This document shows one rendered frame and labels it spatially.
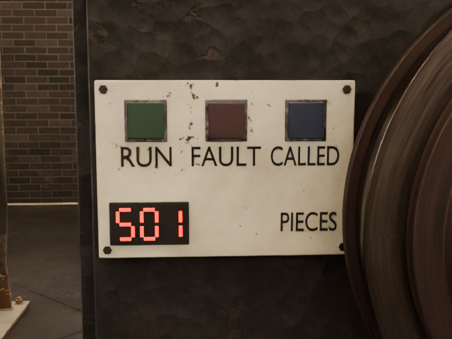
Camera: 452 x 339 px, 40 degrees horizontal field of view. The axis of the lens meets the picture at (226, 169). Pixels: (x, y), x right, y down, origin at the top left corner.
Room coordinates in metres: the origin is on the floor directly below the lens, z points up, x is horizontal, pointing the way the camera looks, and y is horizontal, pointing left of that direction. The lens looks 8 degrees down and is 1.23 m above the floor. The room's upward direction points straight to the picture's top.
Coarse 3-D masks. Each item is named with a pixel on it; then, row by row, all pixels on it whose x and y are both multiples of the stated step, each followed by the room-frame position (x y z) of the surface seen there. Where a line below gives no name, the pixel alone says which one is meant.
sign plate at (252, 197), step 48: (96, 96) 0.62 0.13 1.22; (144, 96) 0.62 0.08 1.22; (192, 96) 0.62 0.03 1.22; (240, 96) 0.62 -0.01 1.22; (288, 96) 0.63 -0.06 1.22; (336, 96) 0.63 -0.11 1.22; (96, 144) 0.62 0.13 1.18; (144, 144) 0.62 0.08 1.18; (192, 144) 0.62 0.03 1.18; (240, 144) 0.62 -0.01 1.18; (288, 144) 0.63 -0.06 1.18; (336, 144) 0.63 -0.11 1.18; (144, 192) 0.62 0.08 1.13; (192, 192) 0.62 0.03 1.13; (240, 192) 0.62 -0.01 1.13; (288, 192) 0.63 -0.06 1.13; (336, 192) 0.63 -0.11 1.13; (192, 240) 0.62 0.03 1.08; (240, 240) 0.62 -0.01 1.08; (288, 240) 0.63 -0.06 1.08; (336, 240) 0.63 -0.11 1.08
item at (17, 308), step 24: (0, 72) 3.27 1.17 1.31; (0, 96) 3.27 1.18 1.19; (0, 120) 3.27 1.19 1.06; (0, 144) 3.27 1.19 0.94; (0, 168) 3.27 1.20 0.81; (0, 192) 3.27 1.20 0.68; (0, 216) 3.27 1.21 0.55; (0, 240) 3.26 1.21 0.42; (0, 264) 3.25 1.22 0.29; (0, 288) 3.26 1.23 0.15; (0, 312) 3.23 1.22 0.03; (0, 336) 2.90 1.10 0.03
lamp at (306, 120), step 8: (296, 104) 0.62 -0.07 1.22; (304, 104) 0.62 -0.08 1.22; (312, 104) 0.62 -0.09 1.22; (320, 104) 0.62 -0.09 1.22; (296, 112) 0.62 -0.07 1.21; (304, 112) 0.62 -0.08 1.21; (312, 112) 0.62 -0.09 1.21; (320, 112) 0.62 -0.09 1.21; (288, 120) 0.62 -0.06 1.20; (296, 120) 0.62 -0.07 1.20; (304, 120) 0.62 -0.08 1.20; (312, 120) 0.62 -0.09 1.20; (320, 120) 0.62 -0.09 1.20; (288, 128) 0.62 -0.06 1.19; (296, 128) 0.62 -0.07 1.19; (304, 128) 0.62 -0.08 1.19; (312, 128) 0.62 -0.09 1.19; (320, 128) 0.62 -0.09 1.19; (288, 136) 0.62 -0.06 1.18; (296, 136) 0.62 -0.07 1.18; (304, 136) 0.62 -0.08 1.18; (312, 136) 0.62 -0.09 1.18; (320, 136) 0.62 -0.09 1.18
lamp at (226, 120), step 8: (216, 104) 0.62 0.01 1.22; (224, 104) 0.62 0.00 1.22; (232, 104) 0.62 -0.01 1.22; (240, 104) 0.62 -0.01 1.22; (216, 112) 0.62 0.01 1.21; (224, 112) 0.62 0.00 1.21; (232, 112) 0.62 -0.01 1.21; (240, 112) 0.62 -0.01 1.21; (216, 120) 0.62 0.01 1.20; (224, 120) 0.62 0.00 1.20; (232, 120) 0.62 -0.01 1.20; (240, 120) 0.62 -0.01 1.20; (216, 128) 0.62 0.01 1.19; (224, 128) 0.62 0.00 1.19; (232, 128) 0.62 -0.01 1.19; (240, 128) 0.62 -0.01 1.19; (216, 136) 0.62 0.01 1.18; (224, 136) 0.62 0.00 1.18; (232, 136) 0.62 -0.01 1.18; (240, 136) 0.62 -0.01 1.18
